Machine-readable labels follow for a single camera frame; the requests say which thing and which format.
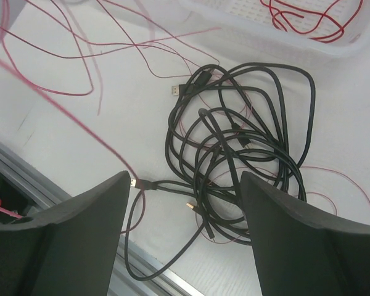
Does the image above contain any right white perforated basket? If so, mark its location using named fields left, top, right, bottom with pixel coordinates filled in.
left=179, top=1, right=370, bottom=67

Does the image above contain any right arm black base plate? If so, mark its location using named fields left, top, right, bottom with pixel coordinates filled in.
left=0, top=172, right=47, bottom=225

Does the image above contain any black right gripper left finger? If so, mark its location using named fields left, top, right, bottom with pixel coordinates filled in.
left=0, top=171, right=131, bottom=295

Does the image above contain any thick red wire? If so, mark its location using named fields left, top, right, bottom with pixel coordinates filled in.
left=260, top=0, right=364, bottom=43

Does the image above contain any aluminium frame rail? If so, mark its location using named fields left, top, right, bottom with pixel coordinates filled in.
left=0, top=142, right=199, bottom=295

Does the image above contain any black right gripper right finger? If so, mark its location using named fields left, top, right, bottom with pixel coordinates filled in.
left=240, top=171, right=370, bottom=295

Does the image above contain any thin pink wire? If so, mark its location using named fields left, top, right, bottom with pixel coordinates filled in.
left=0, top=0, right=370, bottom=246

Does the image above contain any round black usb cable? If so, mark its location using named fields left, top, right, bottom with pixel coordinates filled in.
left=123, top=62, right=315, bottom=283

